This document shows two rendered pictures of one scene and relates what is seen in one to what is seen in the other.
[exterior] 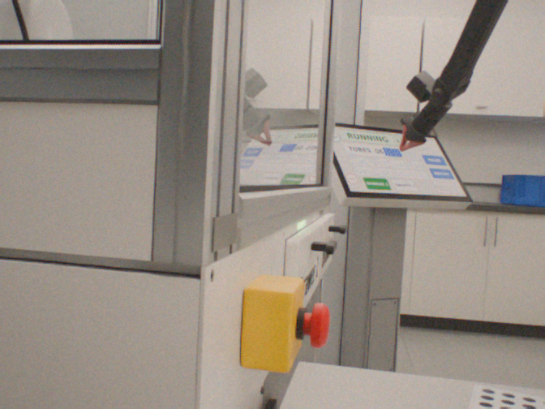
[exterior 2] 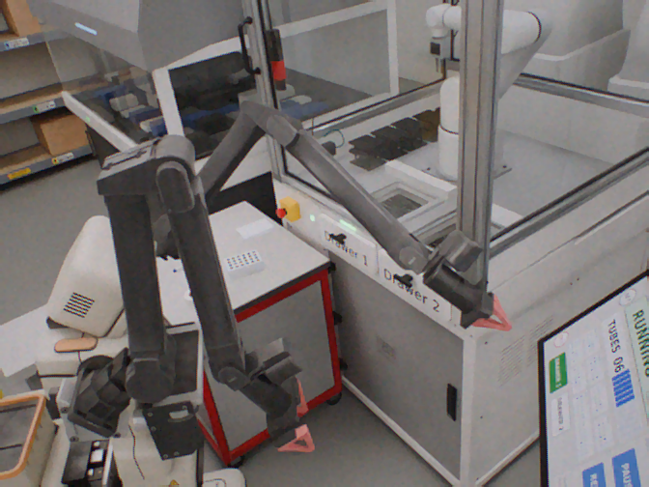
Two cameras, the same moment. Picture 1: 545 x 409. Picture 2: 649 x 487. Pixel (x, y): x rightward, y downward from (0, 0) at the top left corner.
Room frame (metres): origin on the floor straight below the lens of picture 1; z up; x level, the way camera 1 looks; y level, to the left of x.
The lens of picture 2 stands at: (1.93, -1.22, 1.92)
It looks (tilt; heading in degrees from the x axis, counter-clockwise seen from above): 33 degrees down; 136
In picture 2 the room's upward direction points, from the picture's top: 7 degrees counter-clockwise
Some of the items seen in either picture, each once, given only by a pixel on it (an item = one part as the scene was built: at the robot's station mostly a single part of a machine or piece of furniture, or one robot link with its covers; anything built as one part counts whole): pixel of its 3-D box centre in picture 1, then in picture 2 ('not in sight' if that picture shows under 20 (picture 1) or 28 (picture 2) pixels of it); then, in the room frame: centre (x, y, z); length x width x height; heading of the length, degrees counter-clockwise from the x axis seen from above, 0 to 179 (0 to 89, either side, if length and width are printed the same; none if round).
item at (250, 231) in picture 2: not in sight; (255, 229); (0.33, -0.07, 0.77); 0.13 x 0.09 x 0.02; 75
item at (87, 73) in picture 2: not in sight; (199, 55); (-0.81, 0.61, 1.13); 1.78 x 1.14 x 0.45; 169
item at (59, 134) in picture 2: not in sight; (64, 128); (-3.04, 0.59, 0.28); 0.41 x 0.32 x 0.28; 82
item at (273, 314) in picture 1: (276, 320); (289, 209); (0.48, -0.01, 0.88); 0.07 x 0.05 x 0.07; 169
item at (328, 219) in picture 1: (323, 243); (412, 283); (1.11, -0.12, 0.87); 0.29 x 0.02 x 0.11; 169
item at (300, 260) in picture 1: (304, 265); (347, 243); (0.80, -0.06, 0.87); 0.29 x 0.02 x 0.11; 169
